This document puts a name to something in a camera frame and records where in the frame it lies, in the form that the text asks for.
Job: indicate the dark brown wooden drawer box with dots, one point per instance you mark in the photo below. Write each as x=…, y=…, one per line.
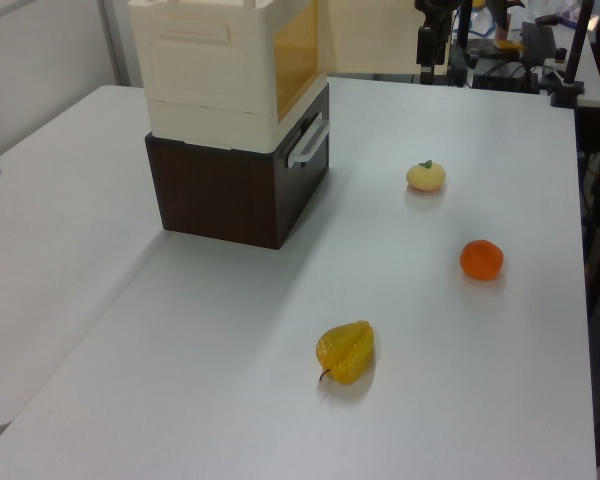
x=230, y=195

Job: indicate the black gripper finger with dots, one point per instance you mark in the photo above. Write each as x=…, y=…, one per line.
x=441, y=47
x=426, y=55

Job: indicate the orange toy tangerine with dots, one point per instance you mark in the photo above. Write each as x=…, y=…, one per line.
x=481, y=259

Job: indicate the black camera stand pole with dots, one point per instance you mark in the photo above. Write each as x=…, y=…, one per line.
x=572, y=55

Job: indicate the yellow flat object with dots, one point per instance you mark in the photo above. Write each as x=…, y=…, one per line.
x=509, y=45

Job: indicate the cream plastic cabinet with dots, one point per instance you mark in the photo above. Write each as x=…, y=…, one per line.
x=210, y=70

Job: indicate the pale yellow toy pumpkin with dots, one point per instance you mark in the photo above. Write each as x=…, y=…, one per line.
x=426, y=176

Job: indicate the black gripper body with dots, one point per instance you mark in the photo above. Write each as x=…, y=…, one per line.
x=432, y=12

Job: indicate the yellow toy starfruit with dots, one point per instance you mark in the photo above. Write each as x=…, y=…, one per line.
x=346, y=352

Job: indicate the black electronics box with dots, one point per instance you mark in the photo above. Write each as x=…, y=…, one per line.
x=502, y=75

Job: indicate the thin black pole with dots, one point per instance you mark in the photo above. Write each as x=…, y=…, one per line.
x=464, y=22

